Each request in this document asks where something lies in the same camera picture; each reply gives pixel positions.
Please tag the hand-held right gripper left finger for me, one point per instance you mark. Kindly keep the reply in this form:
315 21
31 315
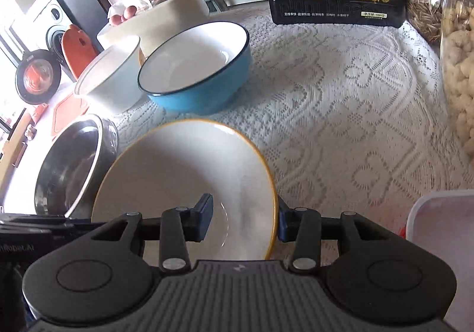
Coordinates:
204 215

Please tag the black frying pan with lid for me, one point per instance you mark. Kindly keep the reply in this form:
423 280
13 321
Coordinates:
37 76

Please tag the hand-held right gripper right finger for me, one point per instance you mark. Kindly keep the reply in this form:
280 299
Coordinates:
283 222

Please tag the brown egg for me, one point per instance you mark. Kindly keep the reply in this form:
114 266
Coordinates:
115 20
128 13

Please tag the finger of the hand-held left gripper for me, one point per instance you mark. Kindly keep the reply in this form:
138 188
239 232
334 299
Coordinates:
44 224

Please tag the large white container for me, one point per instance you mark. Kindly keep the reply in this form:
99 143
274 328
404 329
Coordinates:
177 10

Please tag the white washing machine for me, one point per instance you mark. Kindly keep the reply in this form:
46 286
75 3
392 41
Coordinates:
44 21

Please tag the blue bowl yellow rim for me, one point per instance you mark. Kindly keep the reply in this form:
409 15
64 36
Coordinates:
185 161

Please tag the orange plastic board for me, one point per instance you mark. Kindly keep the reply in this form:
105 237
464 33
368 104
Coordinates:
68 113
79 54

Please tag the glass jar of peanuts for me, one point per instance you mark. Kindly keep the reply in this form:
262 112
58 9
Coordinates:
459 58

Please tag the white lace tablecloth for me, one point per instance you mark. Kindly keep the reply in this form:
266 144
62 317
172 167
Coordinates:
333 113

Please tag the stainless steel bowl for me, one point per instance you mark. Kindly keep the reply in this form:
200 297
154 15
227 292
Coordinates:
66 169

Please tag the blue bowl with white inside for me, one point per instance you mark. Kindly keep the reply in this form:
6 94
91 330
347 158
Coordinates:
192 102

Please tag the white bowl with orange print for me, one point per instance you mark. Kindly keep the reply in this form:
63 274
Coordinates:
111 87

